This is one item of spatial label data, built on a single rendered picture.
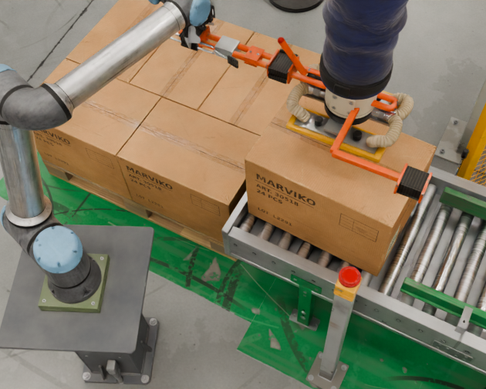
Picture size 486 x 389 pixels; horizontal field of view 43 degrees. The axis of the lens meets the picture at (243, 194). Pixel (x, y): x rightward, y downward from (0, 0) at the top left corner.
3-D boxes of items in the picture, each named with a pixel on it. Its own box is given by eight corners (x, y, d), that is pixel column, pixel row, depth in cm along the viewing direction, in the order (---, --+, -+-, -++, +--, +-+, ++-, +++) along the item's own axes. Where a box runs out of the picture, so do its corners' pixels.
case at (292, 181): (416, 202, 264) (437, 146, 230) (376, 277, 247) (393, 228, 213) (292, 147, 283) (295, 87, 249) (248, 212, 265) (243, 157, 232)
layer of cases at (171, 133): (319, 106, 347) (324, 55, 313) (234, 248, 302) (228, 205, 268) (142, 41, 382) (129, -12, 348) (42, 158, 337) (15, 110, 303)
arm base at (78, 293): (96, 304, 220) (90, 293, 212) (44, 302, 221) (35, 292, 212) (105, 256, 230) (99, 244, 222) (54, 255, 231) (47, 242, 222)
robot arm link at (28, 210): (29, 264, 215) (-8, 101, 159) (1, 233, 222) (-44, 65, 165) (66, 241, 223) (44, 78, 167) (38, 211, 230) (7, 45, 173)
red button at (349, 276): (362, 276, 198) (364, 271, 195) (354, 294, 195) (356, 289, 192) (342, 267, 200) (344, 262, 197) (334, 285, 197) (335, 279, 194)
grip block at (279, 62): (299, 66, 215) (300, 54, 210) (288, 86, 210) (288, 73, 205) (278, 59, 217) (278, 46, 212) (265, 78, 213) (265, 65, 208)
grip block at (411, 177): (429, 181, 187) (433, 172, 183) (420, 204, 183) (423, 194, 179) (403, 171, 190) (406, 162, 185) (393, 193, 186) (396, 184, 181)
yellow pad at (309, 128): (389, 141, 209) (392, 133, 204) (379, 164, 204) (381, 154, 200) (297, 108, 218) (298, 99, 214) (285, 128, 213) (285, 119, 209)
